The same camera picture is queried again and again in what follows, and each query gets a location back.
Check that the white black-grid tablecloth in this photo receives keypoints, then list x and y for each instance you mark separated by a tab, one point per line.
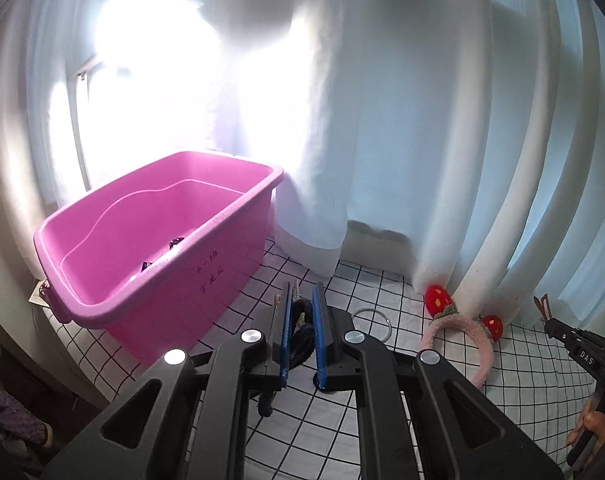
382	410

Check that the silver bangle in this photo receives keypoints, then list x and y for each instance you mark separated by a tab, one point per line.
374	310

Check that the window frame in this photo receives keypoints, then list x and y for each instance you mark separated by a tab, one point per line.
82	125

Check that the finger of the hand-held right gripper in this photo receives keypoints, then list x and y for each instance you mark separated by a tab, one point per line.
557	330

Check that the pink fluffy strawberry headband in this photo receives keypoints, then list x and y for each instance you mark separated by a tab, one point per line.
482	360

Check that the person's right hand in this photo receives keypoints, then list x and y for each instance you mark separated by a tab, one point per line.
596	422

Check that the paper tag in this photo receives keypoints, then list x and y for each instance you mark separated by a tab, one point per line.
36	296

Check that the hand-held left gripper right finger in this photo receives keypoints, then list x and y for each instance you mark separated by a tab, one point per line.
320	335

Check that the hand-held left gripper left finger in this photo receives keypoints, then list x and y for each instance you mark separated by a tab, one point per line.
284	335

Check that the pearl hair claw clip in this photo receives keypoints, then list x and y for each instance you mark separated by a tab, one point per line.
297	291

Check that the pink plastic bin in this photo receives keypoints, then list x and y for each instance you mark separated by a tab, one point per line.
132	320

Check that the white curtain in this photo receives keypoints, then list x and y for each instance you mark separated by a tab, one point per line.
382	110

